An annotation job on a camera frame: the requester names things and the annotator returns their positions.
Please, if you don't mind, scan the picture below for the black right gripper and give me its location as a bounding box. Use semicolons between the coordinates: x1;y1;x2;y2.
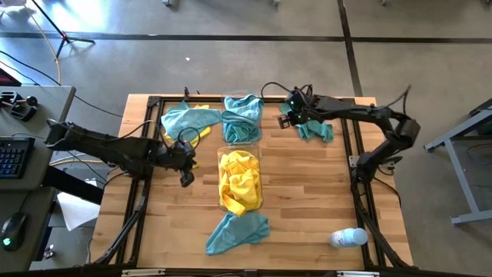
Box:
277;90;324;130

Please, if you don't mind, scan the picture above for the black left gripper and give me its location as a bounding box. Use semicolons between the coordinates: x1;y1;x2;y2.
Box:
165;141;198;189

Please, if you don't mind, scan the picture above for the clear plastic basket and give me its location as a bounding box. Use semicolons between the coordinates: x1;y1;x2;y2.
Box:
221;89;266;146
216;144;266;213

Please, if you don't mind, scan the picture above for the white paper sheet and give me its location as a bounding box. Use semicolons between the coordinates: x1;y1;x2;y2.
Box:
57;180;101;232

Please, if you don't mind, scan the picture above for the black desk crossbar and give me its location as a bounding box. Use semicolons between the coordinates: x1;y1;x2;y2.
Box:
42;165;105;205

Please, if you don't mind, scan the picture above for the light blue spray bottle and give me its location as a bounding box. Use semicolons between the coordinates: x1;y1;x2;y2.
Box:
329;227;369;249

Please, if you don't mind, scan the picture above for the grey desk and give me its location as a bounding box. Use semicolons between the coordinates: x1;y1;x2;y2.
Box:
0;85;77;270

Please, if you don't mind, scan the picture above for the black keyboard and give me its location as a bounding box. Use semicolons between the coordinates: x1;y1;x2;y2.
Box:
0;136;35;180

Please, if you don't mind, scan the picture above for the black clamp tool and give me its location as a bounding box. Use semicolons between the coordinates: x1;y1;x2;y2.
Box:
0;90;38;122

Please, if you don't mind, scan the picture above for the black computer mouse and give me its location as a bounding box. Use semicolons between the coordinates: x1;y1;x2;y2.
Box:
0;212;28;253

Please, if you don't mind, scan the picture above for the black tripod stand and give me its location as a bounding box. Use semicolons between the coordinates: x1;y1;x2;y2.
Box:
30;0;96;61

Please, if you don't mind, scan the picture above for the black monitor with red glow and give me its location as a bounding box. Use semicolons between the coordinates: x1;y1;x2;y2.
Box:
0;68;22;88

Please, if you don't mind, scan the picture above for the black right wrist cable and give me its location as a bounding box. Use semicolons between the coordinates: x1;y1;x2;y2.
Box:
261;81;314;102

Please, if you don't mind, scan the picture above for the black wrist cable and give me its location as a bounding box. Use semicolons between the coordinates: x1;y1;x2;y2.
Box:
261;81;314;102
178;125;201;149

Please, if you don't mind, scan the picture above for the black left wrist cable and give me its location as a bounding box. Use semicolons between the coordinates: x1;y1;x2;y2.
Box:
178;125;201;149

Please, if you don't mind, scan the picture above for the silver metal bracket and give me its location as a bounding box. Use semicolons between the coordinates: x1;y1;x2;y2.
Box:
337;270;380;277
121;268;166;277

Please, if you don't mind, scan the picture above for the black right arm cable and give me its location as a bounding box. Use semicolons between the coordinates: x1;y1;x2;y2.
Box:
387;85;412;112

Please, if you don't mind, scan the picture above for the yellow cable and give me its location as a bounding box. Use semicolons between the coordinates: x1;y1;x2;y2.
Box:
18;0;62;85

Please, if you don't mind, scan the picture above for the grey metal table frame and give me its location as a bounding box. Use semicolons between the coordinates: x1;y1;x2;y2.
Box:
424;98;492;226

